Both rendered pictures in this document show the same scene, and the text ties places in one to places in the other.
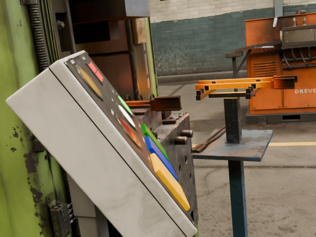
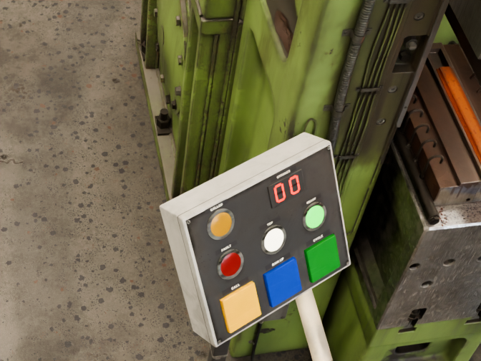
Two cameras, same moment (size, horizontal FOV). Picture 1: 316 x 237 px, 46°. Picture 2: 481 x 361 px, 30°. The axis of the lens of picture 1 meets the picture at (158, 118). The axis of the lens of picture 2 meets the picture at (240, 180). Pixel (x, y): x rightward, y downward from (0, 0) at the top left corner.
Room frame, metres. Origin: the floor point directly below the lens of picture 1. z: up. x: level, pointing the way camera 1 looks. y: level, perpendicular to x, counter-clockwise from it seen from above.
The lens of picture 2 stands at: (-0.10, -0.63, 2.44)
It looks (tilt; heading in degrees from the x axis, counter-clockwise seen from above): 51 degrees down; 49
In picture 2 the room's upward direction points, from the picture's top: 11 degrees clockwise
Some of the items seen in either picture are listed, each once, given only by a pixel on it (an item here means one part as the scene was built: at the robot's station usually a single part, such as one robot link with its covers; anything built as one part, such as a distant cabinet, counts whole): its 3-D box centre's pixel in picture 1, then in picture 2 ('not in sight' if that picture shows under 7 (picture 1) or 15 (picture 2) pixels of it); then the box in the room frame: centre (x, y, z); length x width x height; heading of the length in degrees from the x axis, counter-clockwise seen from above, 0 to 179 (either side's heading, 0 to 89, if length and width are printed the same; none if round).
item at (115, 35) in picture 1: (73, 35); not in sight; (1.25, 0.25, 1.24); 0.30 x 0.07 x 0.06; 70
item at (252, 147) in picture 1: (234, 143); not in sight; (1.64, -0.34, 0.68); 0.40 x 0.30 x 0.02; 155
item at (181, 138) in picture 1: (180, 140); not in sight; (1.15, -0.07, 0.87); 0.04 x 0.03 x 0.03; 70
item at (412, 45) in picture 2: (59, 33); (408, 50); (1.01, 0.23, 1.24); 0.03 x 0.03 x 0.07; 70
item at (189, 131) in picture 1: (186, 133); not in sight; (1.22, -0.09, 0.87); 0.04 x 0.03 x 0.03; 70
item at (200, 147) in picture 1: (219, 132); not in sight; (1.79, -0.30, 0.70); 0.60 x 0.04 x 0.01; 148
